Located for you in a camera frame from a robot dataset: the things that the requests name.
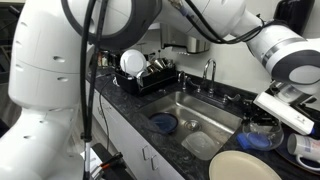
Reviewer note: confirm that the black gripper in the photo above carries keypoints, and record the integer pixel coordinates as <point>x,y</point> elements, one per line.
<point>258,111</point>

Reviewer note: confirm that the clear glass cup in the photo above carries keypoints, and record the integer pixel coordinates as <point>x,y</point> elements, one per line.
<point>264,129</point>

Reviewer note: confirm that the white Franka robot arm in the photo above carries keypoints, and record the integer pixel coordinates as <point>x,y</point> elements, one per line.
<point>43,66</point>

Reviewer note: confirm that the white round plate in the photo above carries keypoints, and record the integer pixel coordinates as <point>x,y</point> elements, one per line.
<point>241,166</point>

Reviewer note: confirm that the dark blue plate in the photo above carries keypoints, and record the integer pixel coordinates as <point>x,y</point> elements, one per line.
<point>164,122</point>

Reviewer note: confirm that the stainless steel cup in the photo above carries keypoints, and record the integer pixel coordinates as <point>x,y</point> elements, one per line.
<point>160,64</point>

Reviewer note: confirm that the large white plate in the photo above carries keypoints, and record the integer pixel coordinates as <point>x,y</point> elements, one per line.
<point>132,62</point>

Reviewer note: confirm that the blue sponge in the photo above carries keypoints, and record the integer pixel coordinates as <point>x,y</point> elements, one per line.
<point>240,140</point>

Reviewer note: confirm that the black flat tray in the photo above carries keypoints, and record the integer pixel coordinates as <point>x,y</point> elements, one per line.
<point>286,158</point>

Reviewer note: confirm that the white printed mug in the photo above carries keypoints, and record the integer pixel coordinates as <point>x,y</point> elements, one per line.
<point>305,146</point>

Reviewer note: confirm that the stainless steel sink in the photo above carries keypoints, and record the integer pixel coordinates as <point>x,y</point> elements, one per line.
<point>206,110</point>

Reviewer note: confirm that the clear plastic container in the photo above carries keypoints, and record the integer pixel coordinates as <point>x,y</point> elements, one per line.
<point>200,145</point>

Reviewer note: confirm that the chrome sink faucet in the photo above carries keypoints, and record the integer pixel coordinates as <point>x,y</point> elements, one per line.
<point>210,73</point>

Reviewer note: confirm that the steel paper towel dispenser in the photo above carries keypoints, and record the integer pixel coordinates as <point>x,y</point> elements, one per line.
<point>196,45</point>

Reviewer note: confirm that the black dish rack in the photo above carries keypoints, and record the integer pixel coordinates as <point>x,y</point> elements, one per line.
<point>156,81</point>

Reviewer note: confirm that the black orange clamp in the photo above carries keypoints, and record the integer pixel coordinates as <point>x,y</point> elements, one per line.
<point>111,160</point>

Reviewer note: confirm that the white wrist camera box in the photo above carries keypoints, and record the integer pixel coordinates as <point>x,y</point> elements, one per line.
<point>283,113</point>

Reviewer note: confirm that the black wall soap dispenser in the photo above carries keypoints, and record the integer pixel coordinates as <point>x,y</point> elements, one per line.
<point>295,15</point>

